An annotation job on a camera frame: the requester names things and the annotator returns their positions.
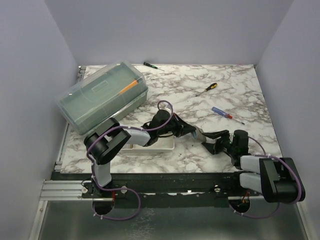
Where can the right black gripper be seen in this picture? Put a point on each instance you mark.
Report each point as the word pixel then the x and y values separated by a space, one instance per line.
pixel 215 148

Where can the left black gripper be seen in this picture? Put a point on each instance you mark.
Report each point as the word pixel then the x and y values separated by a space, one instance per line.
pixel 182 127

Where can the grey card holder wallet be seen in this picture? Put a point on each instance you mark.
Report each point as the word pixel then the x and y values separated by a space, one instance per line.
pixel 198 135

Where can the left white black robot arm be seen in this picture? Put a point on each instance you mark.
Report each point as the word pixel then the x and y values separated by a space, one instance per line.
pixel 107 140

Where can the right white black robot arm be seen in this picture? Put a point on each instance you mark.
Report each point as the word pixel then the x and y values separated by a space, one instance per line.
pixel 276 178

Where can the white rectangular tray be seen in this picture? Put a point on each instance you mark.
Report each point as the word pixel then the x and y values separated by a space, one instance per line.
pixel 163 145

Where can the orange pencil in toolbox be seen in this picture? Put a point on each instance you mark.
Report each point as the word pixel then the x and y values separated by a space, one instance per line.
pixel 131 85

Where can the translucent green plastic toolbox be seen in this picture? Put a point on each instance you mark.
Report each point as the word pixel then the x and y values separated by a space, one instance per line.
pixel 96 98

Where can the small green black screwdriver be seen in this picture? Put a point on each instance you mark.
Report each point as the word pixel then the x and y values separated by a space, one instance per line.
pixel 152 66

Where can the blue red handle screwdriver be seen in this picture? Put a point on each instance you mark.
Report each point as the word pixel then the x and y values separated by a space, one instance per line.
pixel 225 115

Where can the yellow black handle screwdriver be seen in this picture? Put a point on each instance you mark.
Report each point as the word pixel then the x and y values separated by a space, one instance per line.
pixel 210 87

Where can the black front mounting rail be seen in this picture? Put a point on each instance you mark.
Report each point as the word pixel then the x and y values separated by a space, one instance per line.
pixel 159 190

